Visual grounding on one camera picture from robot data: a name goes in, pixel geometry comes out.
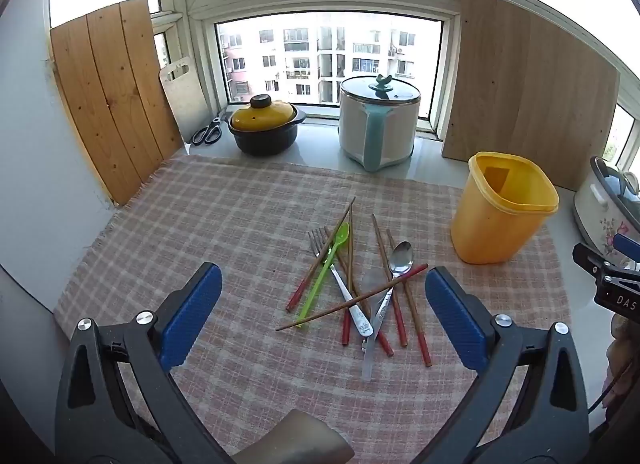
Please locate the metal spoon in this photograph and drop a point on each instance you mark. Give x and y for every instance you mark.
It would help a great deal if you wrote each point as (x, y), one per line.
(401, 258)

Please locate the white cutting board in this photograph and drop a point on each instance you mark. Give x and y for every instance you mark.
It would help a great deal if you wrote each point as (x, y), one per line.
(185, 99)

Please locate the white window frame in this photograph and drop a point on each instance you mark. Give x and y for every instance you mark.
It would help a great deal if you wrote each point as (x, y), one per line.
(200, 44)

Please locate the pink plaid cloth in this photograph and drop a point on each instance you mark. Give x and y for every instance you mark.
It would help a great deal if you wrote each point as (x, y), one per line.
(225, 224)

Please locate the brown wooden plank board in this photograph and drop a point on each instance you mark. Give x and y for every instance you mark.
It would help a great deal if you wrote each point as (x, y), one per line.
(110, 94)

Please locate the yellow plastic container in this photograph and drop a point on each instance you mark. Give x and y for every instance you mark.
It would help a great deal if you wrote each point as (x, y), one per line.
(495, 229)

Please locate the green plastic spoon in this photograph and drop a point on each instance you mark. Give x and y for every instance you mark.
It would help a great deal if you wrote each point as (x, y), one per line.
(320, 280)

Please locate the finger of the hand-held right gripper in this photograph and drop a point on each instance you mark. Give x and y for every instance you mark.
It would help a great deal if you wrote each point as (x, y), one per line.
(627, 246)
(587, 258)

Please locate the apartment buildings outside window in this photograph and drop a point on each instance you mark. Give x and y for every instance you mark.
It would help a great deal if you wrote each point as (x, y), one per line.
(300, 59)

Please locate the floral slow cooker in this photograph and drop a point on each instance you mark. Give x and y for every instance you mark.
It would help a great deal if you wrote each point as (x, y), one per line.
(600, 214)

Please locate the black casserole pot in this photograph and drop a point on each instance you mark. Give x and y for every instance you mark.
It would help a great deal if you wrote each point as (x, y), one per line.
(265, 141)

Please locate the metal fork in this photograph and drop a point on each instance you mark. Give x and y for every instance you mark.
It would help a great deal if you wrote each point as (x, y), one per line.
(316, 244)

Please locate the light wooden board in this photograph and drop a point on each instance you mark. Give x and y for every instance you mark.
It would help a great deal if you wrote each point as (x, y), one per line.
(525, 94)

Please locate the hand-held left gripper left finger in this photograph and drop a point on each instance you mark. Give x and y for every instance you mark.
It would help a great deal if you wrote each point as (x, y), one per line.
(192, 314)

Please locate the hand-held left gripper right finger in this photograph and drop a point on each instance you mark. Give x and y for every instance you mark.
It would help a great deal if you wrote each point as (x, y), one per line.
(455, 319)

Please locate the yellow pot lid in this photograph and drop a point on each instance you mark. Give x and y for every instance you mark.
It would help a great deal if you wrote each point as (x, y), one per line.
(262, 116)

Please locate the person's right hand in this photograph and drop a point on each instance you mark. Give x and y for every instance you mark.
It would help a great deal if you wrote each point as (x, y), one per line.
(625, 344)

